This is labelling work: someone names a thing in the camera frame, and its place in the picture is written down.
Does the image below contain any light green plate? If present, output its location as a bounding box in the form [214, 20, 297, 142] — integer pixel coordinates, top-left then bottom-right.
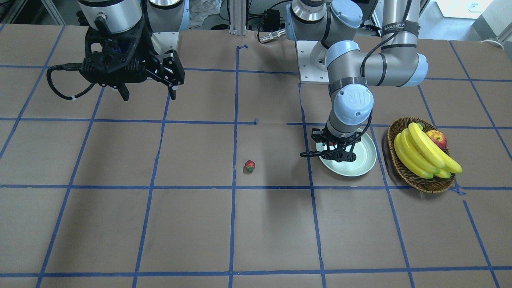
[320, 133, 377, 177]

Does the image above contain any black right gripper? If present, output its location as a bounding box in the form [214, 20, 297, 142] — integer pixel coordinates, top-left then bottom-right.
[116, 50, 185, 102]

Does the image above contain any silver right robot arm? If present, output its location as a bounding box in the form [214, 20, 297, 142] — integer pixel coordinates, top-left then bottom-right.
[78, 0, 190, 101]

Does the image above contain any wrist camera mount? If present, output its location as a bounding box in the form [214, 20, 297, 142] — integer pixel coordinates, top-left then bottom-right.
[300, 147, 357, 162]
[79, 15, 160, 86]

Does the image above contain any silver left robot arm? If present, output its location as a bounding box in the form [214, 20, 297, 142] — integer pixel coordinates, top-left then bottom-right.
[285, 0, 428, 143]

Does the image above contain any aluminium frame post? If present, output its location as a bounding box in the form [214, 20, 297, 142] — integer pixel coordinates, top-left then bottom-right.
[226, 0, 248, 38]

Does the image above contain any red apple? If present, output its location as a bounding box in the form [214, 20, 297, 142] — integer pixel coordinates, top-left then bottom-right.
[426, 130, 447, 150]

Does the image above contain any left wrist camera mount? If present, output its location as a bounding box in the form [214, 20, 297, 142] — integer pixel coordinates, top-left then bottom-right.
[300, 147, 357, 162]

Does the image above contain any yellow banana bunch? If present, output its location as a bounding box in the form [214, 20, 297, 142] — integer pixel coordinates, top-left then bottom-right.
[393, 122, 463, 179]

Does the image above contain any brown wicker basket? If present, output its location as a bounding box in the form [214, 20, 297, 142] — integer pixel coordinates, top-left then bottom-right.
[386, 116, 462, 193]

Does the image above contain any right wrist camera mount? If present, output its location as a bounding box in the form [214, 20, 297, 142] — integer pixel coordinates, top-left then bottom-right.
[79, 15, 160, 86]

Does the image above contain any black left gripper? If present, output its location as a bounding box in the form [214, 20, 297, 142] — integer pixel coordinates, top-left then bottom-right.
[311, 128, 360, 150]

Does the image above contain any red strawberry green top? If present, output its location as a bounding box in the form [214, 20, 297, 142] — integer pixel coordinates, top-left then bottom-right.
[244, 159, 256, 173]

